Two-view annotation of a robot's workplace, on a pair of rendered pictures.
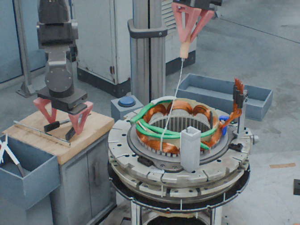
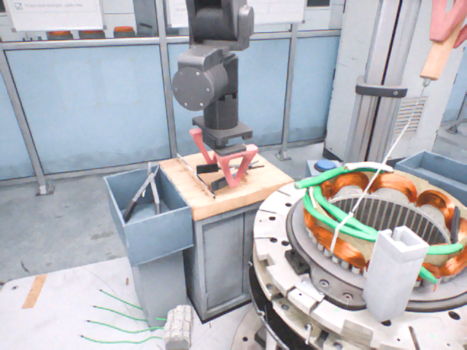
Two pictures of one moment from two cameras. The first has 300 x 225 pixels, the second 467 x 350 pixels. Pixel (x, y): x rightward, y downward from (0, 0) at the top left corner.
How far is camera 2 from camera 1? 0.79 m
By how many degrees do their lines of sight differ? 24
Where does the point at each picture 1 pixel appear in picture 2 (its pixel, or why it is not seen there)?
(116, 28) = not seen: hidden behind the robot
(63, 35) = (222, 25)
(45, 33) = (195, 18)
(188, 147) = (386, 271)
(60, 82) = (193, 94)
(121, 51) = not seen: hidden behind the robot
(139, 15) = (373, 65)
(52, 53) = (196, 49)
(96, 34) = (344, 122)
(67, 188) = (203, 253)
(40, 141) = (187, 184)
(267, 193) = not seen: outside the picture
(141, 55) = (364, 117)
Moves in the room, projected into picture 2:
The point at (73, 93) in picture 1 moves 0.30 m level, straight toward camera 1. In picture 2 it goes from (233, 128) to (117, 253)
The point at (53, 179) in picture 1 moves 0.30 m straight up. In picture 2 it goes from (182, 236) to (163, 45)
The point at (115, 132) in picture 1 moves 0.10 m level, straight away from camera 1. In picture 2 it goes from (278, 197) to (295, 169)
